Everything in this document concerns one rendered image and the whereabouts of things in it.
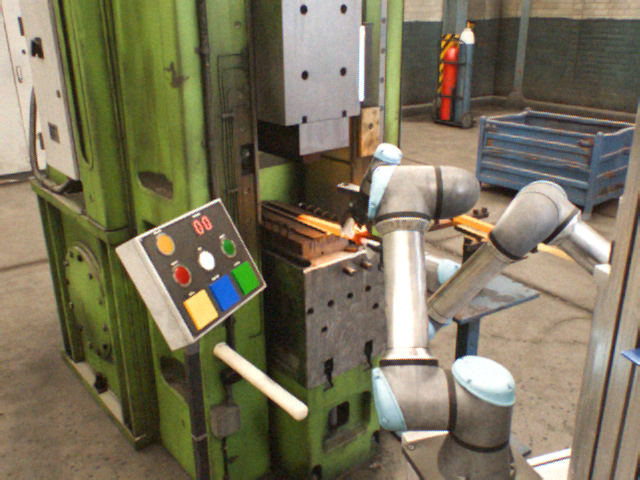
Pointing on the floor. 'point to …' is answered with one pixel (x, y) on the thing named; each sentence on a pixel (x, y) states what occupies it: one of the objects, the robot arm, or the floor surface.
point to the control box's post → (197, 409)
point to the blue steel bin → (556, 154)
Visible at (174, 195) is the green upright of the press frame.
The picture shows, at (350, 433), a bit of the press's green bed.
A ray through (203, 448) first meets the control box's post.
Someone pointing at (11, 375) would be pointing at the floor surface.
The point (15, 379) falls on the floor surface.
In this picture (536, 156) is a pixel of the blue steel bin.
